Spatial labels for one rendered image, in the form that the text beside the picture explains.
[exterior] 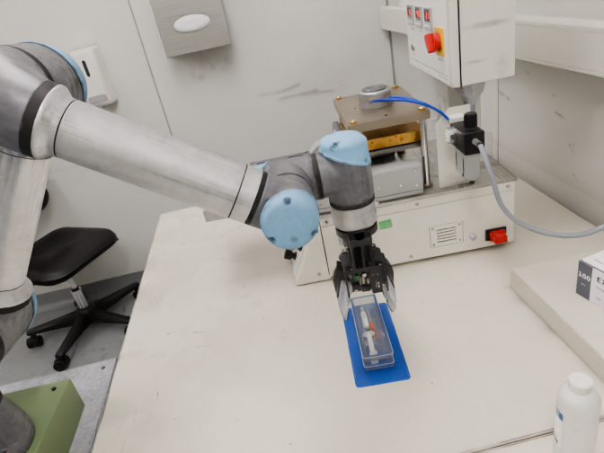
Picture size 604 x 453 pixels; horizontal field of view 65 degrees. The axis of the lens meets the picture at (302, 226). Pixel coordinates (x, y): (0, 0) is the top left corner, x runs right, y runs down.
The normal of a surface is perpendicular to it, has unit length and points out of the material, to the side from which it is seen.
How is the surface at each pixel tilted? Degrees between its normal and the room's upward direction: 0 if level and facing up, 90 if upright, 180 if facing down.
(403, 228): 90
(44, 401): 4
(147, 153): 66
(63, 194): 90
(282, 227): 86
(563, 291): 0
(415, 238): 90
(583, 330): 0
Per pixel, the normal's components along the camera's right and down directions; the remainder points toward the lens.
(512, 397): -0.18, -0.87
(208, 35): 0.14, 0.43
